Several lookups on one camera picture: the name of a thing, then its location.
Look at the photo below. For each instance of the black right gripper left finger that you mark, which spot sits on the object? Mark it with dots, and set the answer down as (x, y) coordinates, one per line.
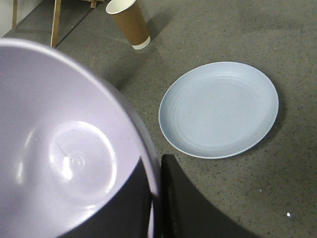
(126, 215)

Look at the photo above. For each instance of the light blue plate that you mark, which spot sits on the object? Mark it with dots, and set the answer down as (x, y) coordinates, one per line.
(218, 110)

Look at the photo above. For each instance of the wooden rack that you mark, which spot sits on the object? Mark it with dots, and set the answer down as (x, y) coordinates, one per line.
(75, 26)

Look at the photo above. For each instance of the brown paper cup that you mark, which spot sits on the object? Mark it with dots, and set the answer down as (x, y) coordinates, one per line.
(129, 17)

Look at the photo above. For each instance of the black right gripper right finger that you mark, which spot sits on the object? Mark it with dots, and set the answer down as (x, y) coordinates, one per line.
(186, 213)

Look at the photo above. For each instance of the purple plastic bowl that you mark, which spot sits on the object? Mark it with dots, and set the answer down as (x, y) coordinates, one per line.
(68, 143)

